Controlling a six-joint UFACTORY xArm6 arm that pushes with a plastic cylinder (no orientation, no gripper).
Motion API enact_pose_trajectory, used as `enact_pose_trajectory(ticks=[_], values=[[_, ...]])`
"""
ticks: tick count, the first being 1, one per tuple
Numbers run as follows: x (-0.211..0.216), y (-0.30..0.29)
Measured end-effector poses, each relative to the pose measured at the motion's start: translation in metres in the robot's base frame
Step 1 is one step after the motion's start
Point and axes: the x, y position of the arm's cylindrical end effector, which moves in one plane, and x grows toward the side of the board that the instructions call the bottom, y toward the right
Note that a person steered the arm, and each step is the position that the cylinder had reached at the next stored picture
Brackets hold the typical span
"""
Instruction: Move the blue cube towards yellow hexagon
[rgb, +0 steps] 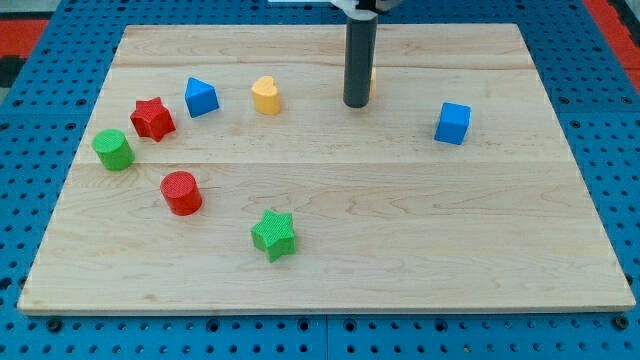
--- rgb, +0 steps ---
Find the blue triangular prism block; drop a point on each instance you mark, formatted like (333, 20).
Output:
(200, 97)

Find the red cylinder block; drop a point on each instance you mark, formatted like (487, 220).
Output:
(181, 193)

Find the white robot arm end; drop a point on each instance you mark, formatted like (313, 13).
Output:
(362, 10)

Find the light wooden board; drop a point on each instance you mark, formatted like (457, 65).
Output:
(386, 218)

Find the yellow heart block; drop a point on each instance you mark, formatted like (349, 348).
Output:
(266, 96)

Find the green cylinder block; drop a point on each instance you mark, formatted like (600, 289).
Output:
(113, 149)

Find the red star block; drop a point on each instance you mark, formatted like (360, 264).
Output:
(152, 119)

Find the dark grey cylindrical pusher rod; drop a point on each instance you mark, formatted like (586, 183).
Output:
(359, 55)

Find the yellow hexagon block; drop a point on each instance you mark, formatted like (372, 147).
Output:
(372, 87)

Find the green star block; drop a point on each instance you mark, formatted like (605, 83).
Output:
(274, 235)

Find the blue cube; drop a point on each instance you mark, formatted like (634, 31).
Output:
(453, 123)

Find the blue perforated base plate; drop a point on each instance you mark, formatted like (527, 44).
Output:
(47, 108)

